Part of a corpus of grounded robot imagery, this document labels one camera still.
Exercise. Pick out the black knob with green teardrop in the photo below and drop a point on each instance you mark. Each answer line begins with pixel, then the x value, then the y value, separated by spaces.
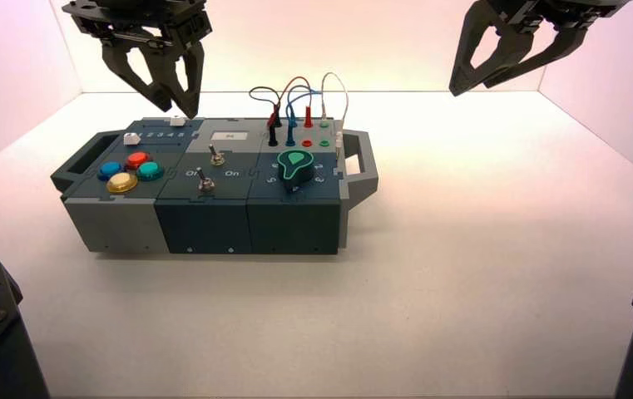
pixel 297 172

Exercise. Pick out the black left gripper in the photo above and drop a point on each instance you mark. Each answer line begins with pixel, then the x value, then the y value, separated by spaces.
pixel 129 16

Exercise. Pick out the blue round push button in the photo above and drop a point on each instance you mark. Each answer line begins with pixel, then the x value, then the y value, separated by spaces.
pixel 110 169

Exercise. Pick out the small white slider cube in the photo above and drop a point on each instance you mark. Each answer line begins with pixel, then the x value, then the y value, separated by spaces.
pixel 130 139
pixel 177 121

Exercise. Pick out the red round push button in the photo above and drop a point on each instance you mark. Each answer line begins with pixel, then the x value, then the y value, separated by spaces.
pixel 138 160

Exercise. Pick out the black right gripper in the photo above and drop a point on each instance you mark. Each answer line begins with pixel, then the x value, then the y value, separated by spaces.
pixel 558 11

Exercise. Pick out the grey and teal task board box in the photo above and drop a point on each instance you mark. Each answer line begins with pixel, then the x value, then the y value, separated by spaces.
pixel 206 220

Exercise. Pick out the metal toggle switch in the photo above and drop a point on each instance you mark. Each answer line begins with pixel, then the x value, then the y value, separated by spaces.
pixel 205 183
pixel 217 158

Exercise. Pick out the small white display window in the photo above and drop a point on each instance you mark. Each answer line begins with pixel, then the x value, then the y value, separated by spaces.
pixel 229 135

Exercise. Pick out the yellow round push button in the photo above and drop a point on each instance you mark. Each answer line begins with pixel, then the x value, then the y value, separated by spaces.
pixel 122 182

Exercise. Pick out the teal round push button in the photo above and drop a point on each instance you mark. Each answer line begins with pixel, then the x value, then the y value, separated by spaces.
pixel 150 170

